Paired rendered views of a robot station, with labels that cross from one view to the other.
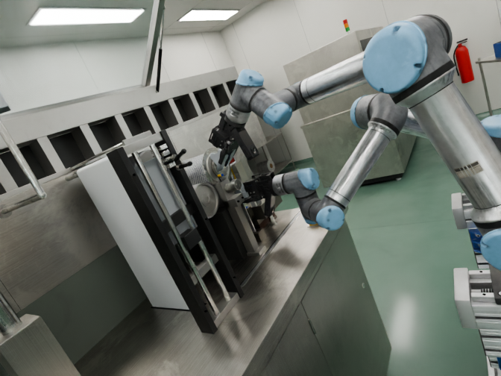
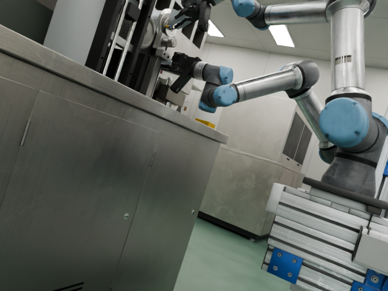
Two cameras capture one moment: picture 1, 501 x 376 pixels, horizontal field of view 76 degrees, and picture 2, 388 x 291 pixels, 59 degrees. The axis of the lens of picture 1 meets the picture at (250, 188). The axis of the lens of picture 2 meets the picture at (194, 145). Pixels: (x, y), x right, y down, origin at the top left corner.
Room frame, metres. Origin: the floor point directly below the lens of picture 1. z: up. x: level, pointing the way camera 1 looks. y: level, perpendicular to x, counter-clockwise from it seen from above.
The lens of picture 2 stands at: (-0.31, 0.10, 0.80)
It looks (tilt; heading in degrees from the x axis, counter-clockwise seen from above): 0 degrees down; 349
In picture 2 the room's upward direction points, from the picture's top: 18 degrees clockwise
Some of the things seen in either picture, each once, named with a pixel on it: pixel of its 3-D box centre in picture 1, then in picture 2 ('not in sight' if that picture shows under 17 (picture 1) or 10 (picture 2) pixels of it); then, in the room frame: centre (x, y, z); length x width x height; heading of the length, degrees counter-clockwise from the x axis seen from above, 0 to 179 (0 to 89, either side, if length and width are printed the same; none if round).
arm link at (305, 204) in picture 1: (312, 207); (211, 97); (1.03, -0.17, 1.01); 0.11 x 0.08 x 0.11; 7
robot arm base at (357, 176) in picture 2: not in sight; (351, 174); (0.61, -0.56, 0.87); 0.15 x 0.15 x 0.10
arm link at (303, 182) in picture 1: (301, 181); (217, 75); (1.05, -0.17, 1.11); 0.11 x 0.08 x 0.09; 52
